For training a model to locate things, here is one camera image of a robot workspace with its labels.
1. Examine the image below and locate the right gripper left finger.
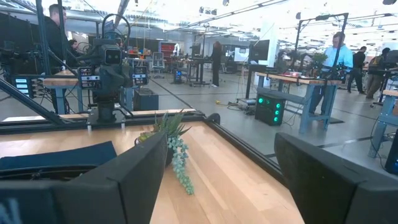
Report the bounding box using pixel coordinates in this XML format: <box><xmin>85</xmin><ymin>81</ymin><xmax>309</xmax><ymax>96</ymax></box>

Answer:
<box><xmin>51</xmin><ymin>133</ymin><xmax>169</xmax><ymax>224</ymax></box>

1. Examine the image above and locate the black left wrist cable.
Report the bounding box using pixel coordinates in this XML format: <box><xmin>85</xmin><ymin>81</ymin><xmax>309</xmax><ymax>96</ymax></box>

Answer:
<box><xmin>101</xmin><ymin>13</ymin><xmax>132</xmax><ymax>43</ymax></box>

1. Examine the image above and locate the wooden table with blue legs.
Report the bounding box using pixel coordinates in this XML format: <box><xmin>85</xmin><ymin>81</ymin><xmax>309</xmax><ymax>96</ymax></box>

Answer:
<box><xmin>43</xmin><ymin>70</ymin><xmax>137</xmax><ymax>114</ymax></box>
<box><xmin>256</xmin><ymin>72</ymin><xmax>343</xmax><ymax>134</ymax></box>
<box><xmin>368</xmin><ymin>89</ymin><xmax>398</xmax><ymax>159</ymax></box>

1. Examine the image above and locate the black aluminium table frame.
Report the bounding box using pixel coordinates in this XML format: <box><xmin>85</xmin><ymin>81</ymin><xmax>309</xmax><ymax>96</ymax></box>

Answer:
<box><xmin>0</xmin><ymin>77</ymin><xmax>289</xmax><ymax>187</ymax></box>

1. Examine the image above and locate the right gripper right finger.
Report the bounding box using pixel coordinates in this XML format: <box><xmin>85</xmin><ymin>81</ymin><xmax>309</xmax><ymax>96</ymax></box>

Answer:
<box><xmin>274</xmin><ymin>132</ymin><xmax>398</xmax><ymax>224</ymax></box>

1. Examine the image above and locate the potted succulent plant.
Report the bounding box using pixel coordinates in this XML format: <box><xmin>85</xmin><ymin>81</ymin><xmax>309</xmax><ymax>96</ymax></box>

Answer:
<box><xmin>135</xmin><ymin>110</ymin><xmax>195</xmax><ymax>196</ymax></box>

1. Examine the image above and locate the black frame handle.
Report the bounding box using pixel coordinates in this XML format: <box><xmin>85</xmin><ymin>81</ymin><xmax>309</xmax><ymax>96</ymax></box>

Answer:
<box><xmin>205</xmin><ymin>113</ymin><xmax>221</xmax><ymax>125</ymax></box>

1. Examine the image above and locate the potted green plant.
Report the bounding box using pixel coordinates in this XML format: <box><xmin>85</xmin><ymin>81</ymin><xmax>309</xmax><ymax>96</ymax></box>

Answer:
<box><xmin>310</xmin><ymin>52</ymin><xmax>329</xmax><ymax>72</ymax></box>

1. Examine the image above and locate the black plastic tupperware container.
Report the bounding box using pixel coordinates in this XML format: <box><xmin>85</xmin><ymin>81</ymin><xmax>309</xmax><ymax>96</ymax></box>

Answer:
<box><xmin>0</xmin><ymin>164</ymin><xmax>98</xmax><ymax>182</ymax></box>

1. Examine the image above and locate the black computer with green lights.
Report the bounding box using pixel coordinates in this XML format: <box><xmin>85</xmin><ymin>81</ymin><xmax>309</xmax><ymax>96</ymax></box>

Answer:
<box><xmin>254</xmin><ymin>93</ymin><xmax>286</xmax><ymax>127</ymax></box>

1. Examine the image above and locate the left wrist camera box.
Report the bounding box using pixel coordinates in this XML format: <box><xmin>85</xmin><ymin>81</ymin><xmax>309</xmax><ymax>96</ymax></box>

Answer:
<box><xmin>103</xmin><ymin>45</ymin><xmax>123</xmax><ymax>66</ymax></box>

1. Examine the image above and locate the electronics unit with blue display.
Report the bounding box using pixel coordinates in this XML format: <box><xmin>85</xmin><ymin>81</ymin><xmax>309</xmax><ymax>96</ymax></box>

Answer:
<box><xmin>11</xmin><ymin>76</ymin><xmax>41</xmax><ymax>99</ymax></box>

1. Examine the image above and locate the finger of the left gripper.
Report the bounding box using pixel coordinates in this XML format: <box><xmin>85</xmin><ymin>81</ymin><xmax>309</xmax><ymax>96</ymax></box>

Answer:
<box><xmin>77</xmin><ymin>66</ymin><xmax>101</xmax><ymax>90</ymax></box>
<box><xmin>131</xmin><ymin>65</ymin><xmax>149</xmax><ymax>86</ymax></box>

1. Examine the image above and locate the black computer monitor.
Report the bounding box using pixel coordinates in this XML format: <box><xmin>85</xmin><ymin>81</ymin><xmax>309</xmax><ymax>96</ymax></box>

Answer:
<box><xmin>250</xmin><ymin>39</ymin><xmax>271</xmax><ymax>62</ymax></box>

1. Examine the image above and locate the dark flat rectangular lid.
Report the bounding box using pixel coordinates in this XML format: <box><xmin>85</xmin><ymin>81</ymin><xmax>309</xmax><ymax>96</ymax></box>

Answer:
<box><xmin>0</xmin><ymin>141</ymin><xmax>118</xmax><ymax>171</ymax></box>

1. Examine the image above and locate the person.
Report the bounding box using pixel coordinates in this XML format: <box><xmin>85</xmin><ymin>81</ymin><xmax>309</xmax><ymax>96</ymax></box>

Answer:
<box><xmin>210</xmin><ymin>41</ymin><xmax>223</xmax><ymax>88</ymax></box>
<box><xmin>366</xmin><ymin>47</ymin><xmax>392</xmax><ymax>100</ymax></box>
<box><xmin>43</xmin><ymin>3</ymin><xmax>73</xmax><ymax>75</ymax></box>
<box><xmin>310</xmin><ymin>32</ymin><xmax>354</xmax><ymax>116</ymax></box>
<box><xmin>67</xmin><ymin>39</ymin><xmax>80</xmax><ymax>58</ymax></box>
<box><xmin>347</xmin><ymin>45</ymin><xmax>368</xmax><ymax>95</ymax></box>

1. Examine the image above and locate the red shelf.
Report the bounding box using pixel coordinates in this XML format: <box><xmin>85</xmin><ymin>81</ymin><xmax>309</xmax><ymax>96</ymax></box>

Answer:
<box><xmin>160</xmin><ymin>42</ymin><xmax>177</xmax><ymax>63</ymax></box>

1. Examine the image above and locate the black floor box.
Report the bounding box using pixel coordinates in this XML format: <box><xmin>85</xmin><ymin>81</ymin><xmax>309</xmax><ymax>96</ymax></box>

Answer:
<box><xmin>133</xmin><ymin>88</ymin><xmax>159</xmax><ymax>111</ymax></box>

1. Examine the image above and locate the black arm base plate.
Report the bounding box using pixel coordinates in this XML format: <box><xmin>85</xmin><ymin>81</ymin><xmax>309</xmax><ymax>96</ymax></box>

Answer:
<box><xmin>86</xmin><ymin>108</ymin><xmax>135</xmax><ymax>126</ymax></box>

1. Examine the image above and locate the black gantry frame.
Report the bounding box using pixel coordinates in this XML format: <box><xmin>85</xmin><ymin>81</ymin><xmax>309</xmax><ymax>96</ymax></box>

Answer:
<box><xmin>294</xmin><ymin>12</ymin><xmax>349</xmax><ymax>78</ymax></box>

